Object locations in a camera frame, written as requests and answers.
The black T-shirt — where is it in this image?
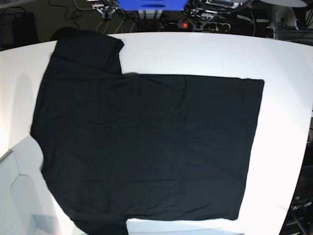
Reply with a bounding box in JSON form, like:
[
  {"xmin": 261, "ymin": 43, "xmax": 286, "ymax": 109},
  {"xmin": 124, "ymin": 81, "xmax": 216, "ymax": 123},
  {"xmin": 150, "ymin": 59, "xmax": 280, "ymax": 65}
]
[{"xmin": 30, "ymin": 31, "xmax": 265, "ymax": 235}]

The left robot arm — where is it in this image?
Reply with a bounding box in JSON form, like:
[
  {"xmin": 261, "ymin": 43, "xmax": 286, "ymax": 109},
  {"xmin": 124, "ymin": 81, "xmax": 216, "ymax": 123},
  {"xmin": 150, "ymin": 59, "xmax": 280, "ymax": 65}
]
[{"xmin": 181, "ymin": 0, "xmax": 251, "ymax": 33}]

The blue plastic box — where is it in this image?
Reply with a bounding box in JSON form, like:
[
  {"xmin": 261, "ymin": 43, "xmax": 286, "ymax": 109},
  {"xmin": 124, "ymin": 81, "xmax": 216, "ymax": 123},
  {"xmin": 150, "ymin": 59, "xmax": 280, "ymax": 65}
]
[{"xmin": 118, "ymin": 0, "xmax": 188, "ymax": 11}]

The black power strip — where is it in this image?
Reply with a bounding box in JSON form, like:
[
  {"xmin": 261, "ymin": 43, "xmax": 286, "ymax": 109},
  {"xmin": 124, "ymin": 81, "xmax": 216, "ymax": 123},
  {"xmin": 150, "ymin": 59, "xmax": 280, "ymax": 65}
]
[{"xmin": 159, "ymin": 20, "xmax": 231, "ymax": 33}]

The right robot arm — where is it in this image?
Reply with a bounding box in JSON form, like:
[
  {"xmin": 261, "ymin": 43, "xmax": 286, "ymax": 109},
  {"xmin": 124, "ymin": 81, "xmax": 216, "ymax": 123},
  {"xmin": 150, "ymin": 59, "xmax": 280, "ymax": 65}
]
[{"xmin": 89, "ymin": 0, "xmax": 120, "ymax": 20}]

